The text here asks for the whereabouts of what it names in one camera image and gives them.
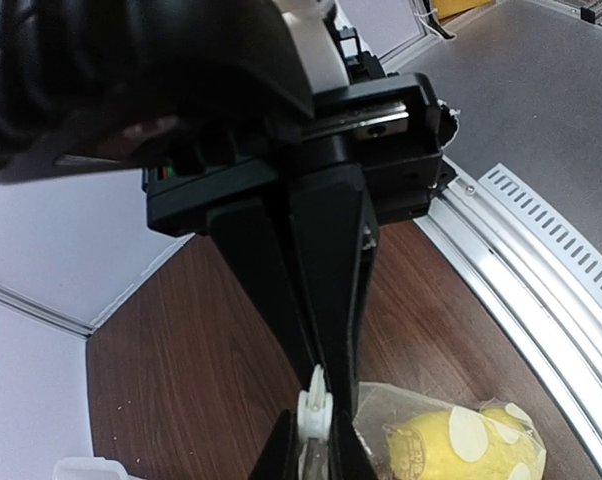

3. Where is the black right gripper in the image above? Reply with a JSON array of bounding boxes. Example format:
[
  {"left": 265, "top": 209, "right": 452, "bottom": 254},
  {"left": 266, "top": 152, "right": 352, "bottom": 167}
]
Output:
[{"left": 0, "top": 1, "right": 456, "bottom": 235}]

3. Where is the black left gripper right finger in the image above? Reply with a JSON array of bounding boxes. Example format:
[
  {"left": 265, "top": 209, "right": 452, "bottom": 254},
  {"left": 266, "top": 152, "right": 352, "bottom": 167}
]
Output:
[{"left": 328, "top": 412, "right": 376, "bottom": 480}]

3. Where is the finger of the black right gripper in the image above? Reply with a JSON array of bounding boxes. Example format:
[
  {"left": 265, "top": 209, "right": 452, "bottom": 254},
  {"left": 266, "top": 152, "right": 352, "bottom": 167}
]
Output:
[
  {"left": 289, "top": 164, "right": 378, "bottom": 416},
  {"left": 206, "top": 197, "right": 319, "bottom": 385}
]

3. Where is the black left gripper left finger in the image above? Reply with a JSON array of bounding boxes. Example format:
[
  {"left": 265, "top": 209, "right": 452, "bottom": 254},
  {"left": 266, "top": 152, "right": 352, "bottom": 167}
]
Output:
[{"left": 248, "top": 410, "right": 303, "bottom": 480}]

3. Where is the clear zip top bag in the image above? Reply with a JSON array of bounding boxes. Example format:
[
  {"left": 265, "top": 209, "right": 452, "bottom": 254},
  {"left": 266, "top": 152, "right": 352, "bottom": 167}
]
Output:
[{"left": 353, "top": 382, "right": 547, "bottom": 479}]

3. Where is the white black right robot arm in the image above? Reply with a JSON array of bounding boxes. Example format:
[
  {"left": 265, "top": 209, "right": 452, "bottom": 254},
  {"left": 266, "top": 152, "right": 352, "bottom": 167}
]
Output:
[{"left": 0, "top": 1, "right": 457, "bottom": 413}]

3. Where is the white zip slider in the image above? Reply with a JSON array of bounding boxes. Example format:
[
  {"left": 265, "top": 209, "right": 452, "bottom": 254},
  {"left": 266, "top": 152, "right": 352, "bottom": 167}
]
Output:
[{"left": 296, "top": 364, "right": 334, "bottom": 444}]

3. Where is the yellow fake banana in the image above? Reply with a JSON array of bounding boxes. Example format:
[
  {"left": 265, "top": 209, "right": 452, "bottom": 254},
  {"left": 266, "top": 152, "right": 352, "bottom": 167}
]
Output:
[{"left": 387, "top": 403, "right": 547, "bottom": 479}]

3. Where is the white plastic perforated basket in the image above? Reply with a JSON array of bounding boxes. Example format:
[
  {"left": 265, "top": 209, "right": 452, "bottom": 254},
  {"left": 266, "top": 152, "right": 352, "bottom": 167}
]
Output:
[{"left": 52, "top": 457, "right": 129, "bottom": 480}]

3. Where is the left aluminium corner post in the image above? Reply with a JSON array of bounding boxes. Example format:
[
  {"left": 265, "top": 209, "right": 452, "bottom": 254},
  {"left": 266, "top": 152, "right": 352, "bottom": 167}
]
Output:
[{"left": 0, "top": 284, "right": 96, "bottom": 338}]

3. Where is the aluminium front rail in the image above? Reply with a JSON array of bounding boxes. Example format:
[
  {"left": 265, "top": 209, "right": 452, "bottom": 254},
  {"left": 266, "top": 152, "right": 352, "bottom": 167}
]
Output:
[{"left": 417, "top": 164, "right": 602, "bottom": 474}]

